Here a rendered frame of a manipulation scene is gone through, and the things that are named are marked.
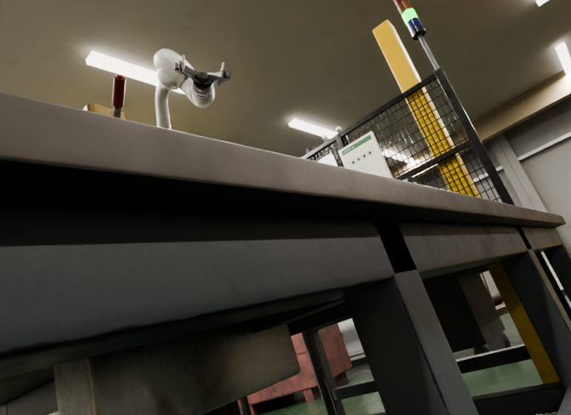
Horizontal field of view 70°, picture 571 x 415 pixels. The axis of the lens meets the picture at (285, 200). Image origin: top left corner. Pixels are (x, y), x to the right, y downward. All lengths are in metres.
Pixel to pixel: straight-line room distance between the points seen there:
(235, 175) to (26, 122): 0.14
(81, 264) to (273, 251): 0.16
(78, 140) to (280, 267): 0.19
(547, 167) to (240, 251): 8.75
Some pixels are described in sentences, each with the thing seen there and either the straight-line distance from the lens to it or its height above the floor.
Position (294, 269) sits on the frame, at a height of 0.61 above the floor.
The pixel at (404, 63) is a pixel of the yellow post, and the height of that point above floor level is 1.70.
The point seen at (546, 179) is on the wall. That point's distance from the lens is 8.98.
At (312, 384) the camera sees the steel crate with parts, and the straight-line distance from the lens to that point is 4.29.
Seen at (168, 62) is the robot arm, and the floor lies 1.73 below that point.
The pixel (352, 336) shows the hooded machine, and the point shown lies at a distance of 6.37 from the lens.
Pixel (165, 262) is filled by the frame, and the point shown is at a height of 0.62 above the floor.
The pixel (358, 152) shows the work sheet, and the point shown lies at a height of 1.38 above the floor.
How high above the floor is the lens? 0.55
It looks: 19 degrees up
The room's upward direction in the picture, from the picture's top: 19 degrees counter-clockwise
